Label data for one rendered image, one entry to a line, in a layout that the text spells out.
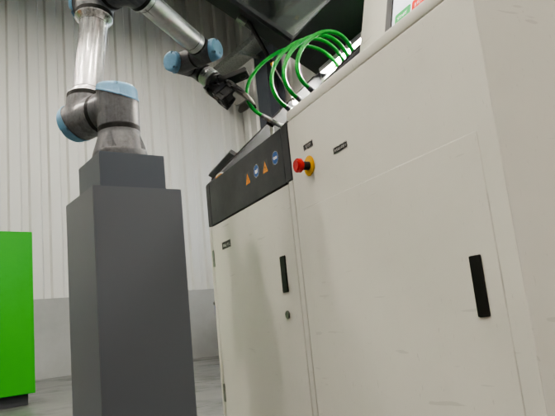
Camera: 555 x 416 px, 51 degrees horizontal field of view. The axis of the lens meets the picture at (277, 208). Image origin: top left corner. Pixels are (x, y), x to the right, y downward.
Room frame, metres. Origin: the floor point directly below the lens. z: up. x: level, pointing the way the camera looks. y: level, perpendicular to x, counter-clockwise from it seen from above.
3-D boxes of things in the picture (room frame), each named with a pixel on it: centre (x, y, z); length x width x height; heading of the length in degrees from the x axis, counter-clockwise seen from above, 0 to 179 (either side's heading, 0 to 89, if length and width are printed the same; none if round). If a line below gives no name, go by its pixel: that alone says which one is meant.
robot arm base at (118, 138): (1.56, 0.42, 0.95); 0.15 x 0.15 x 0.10
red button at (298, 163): (1.42, -0.07, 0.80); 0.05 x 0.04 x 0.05; 26
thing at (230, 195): (1.84, 0.09, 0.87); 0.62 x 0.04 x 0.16; 26
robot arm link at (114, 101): (1.57, 0.43, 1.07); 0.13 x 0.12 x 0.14; 59
